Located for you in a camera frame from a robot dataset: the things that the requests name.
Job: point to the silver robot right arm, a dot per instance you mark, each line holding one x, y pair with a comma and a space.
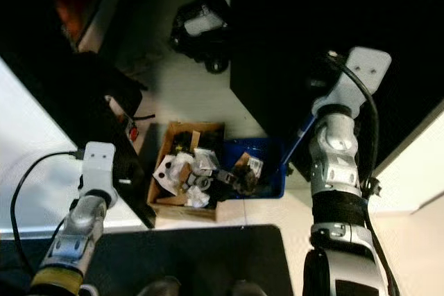
340, 199

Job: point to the black floor mat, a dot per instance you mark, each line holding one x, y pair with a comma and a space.
194, 261

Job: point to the brown cardboard box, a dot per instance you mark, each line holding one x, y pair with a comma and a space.
170, 206

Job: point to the white plastic tray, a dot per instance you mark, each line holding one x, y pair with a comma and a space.
205, 159

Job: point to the grey plastic scrap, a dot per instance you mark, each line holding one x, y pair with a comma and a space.
226, 176

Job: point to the black crumpled cloth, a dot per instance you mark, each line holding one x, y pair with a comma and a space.
246, 177

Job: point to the white label card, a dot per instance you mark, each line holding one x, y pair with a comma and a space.
253, 166

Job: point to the grey robot right leg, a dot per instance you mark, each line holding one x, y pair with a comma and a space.
248, 289

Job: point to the black wall end trim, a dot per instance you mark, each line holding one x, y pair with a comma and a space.
83, 123

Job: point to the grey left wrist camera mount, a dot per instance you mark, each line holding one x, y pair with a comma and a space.
98, 168

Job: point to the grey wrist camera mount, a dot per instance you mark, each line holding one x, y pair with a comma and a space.
98, 168
354, 77

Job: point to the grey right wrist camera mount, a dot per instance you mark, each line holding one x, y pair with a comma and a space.
354, 77

